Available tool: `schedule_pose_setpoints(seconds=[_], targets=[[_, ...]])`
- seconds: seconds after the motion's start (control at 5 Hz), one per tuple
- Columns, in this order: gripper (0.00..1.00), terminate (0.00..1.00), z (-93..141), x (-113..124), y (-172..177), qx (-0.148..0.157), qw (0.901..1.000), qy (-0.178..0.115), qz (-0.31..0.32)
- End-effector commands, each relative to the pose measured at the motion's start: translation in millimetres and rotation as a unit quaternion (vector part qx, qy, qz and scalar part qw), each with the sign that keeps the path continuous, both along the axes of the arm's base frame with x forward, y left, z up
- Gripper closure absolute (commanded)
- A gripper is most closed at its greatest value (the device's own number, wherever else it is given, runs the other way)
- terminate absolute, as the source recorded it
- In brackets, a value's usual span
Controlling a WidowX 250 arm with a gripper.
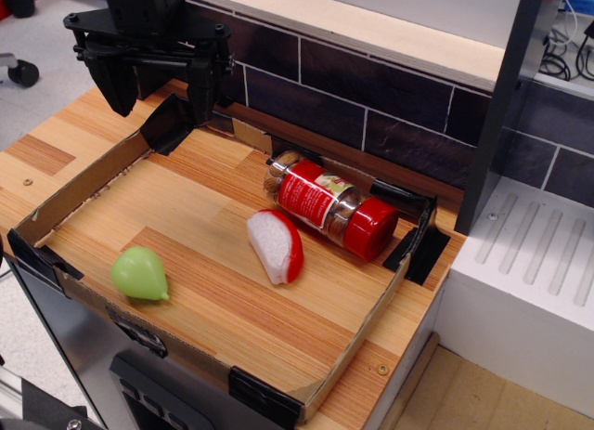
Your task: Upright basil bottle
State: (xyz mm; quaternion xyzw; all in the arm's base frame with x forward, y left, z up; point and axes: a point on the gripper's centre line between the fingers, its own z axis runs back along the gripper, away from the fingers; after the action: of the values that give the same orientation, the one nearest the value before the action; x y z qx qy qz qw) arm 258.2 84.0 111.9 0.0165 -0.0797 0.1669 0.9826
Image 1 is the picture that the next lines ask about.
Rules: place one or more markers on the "white sink drainboard unit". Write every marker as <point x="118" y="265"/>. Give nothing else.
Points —
<point x="518" y="299"/>

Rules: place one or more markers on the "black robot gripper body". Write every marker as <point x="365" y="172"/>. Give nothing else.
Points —
<point x="156" y="32"/>

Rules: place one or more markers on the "green toy pear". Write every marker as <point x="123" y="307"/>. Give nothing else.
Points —
<point x="139" y="273"/>

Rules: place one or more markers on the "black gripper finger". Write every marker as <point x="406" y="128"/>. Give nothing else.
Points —
<point x="202" y="88"/>
<point x="116" y="81"/>

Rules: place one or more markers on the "black office chair caster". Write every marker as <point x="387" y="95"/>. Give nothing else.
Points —
<point x="20" y="71"/>

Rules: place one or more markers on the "black oven control panel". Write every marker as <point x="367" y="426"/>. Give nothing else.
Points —
<point x="174" y="400"/>

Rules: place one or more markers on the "dark grey vertical post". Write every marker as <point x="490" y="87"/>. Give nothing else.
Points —
<point x="524" y="51"/>

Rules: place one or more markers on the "cardboard fence with black tape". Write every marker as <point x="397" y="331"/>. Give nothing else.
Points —
<point x="328" y="351"/>

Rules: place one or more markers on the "red-lidded spice bottle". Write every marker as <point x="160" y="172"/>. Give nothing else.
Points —
<point x="361" y="224"/>

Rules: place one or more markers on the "red and white toy slice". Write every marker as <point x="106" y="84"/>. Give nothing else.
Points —
<point x="278" y="245"/>

